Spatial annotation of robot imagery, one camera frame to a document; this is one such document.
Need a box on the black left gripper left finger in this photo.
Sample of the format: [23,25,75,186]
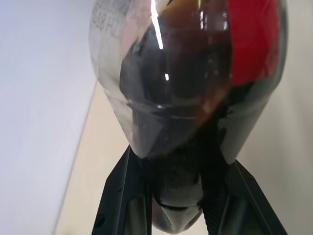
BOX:
[92,146,154,235]

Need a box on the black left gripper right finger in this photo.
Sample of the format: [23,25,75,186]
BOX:
[201,158,289,235]

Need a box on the cola bottle with red label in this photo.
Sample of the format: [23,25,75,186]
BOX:
[88,0,291,235]

